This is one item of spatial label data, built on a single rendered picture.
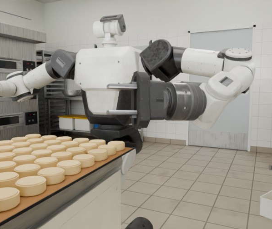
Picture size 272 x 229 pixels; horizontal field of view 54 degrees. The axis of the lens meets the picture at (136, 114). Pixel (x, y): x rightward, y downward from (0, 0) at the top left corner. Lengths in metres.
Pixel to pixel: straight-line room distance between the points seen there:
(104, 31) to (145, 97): 0.58
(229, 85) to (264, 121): 4.17
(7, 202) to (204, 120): 0.44
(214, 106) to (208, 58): 0.32
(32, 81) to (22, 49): 3.64
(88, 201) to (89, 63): 0.55
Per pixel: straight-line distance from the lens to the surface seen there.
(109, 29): 1.08
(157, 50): 0.98
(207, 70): 0.92
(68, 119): 5.46
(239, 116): 4.85
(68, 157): 0.66
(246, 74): 0.80
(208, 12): 5.03
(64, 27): 6.42
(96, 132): 1.07
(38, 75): 1.27
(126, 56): 0.98
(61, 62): 1.17
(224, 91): 0.62
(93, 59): 1.02
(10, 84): 1.29
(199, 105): 0.60
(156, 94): 0.57
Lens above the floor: 1.08
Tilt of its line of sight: 6 degrees down
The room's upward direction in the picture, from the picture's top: straight up
